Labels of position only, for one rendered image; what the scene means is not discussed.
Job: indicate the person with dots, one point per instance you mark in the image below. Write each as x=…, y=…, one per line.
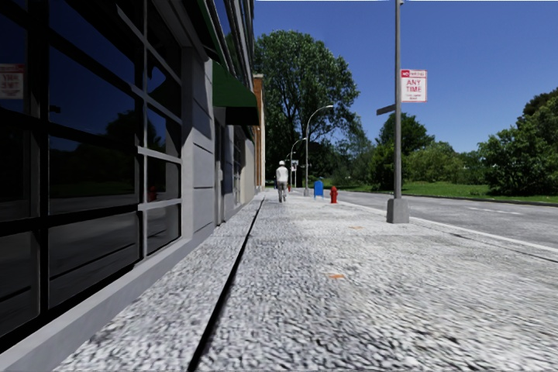
x=282, y=179

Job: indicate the grey street lamp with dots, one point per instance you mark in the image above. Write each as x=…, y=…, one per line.
x=307, y=153
x=291, y=160

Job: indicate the blue letter box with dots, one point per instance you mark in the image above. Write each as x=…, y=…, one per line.
x=318, y=189

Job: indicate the red brick building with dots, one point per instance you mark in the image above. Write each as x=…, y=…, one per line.
x=259, y=139

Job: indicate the red fire hydrant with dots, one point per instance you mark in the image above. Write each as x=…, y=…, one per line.
x=334, y=195

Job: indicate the tree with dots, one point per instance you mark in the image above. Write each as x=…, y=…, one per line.
x=302, y=83

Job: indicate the pale concrete building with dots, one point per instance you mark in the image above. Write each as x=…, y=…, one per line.
x=121, y=139

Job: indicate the trees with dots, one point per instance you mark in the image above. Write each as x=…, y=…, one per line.
x=516, y=153

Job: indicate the sign on a post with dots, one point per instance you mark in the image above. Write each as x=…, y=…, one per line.
x=295, y=169
x=397, y=139

